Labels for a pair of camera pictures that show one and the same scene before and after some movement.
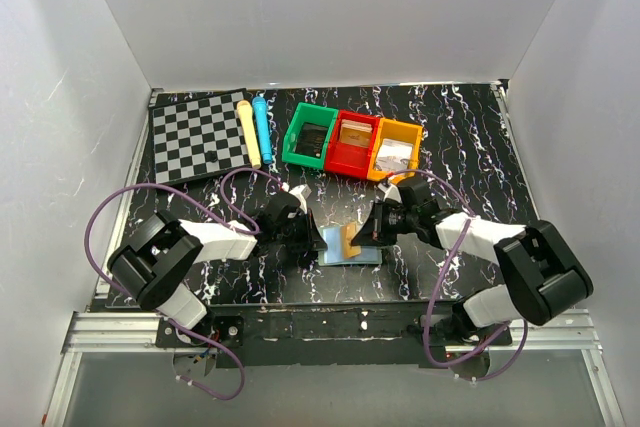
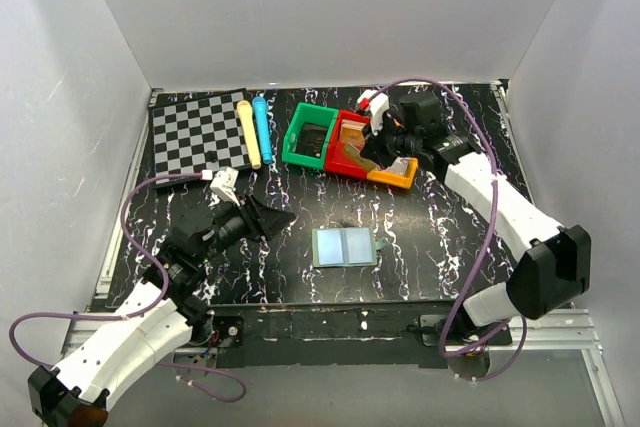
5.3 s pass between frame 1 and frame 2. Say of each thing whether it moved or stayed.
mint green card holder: stayed
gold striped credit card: moved
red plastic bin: stayed
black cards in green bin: stayed
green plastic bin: stayed
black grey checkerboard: stayed
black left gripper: moved
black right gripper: moved
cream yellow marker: stayed
